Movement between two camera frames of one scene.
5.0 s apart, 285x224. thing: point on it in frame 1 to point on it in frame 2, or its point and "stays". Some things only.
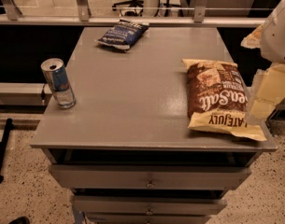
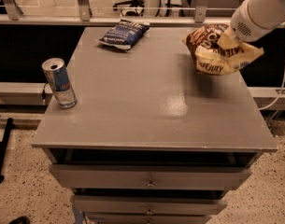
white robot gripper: [277, 39] to [245, 24]
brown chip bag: [218, 99] to [209, 58]
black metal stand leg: [1, 148] stays
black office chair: [135, 5] stays
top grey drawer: [149, 177] stays
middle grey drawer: [149, 204] stays
